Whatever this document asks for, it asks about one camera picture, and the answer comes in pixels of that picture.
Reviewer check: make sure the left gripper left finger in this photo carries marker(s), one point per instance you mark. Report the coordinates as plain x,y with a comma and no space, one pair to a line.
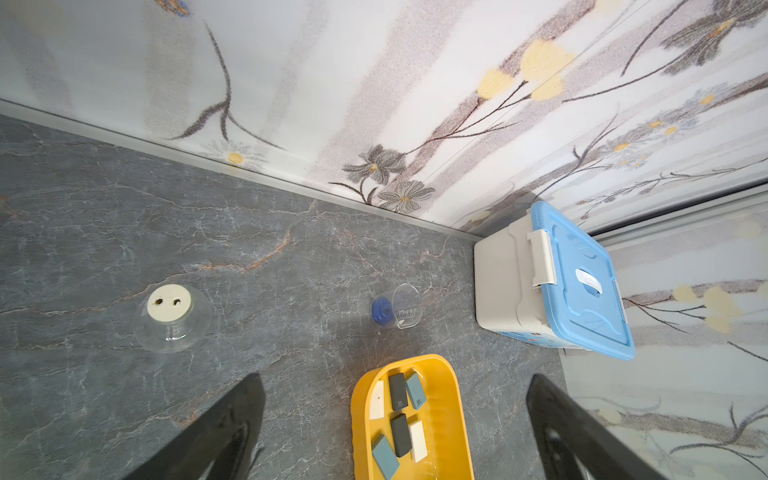
220,444

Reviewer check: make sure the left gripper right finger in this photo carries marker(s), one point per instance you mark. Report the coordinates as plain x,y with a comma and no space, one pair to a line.
571,442

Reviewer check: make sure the white eraser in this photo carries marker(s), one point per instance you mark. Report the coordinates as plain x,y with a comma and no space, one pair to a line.
419,447
377,401

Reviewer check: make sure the teal eraser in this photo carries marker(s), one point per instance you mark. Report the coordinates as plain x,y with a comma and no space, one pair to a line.
384,457
415,390

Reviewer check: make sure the black eraser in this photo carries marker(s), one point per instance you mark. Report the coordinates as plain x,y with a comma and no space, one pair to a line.
401,434
398,391

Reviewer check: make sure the yellow plastic storage tray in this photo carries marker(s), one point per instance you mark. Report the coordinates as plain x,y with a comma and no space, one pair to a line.
445,427

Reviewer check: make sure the blue lid storage box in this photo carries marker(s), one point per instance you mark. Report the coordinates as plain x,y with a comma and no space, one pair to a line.
544,281

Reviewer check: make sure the glass flask with stopper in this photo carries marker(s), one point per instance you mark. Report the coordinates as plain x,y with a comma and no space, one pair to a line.
172,318

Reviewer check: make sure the clear beaker blue base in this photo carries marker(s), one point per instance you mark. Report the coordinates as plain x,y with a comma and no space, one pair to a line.
401,307

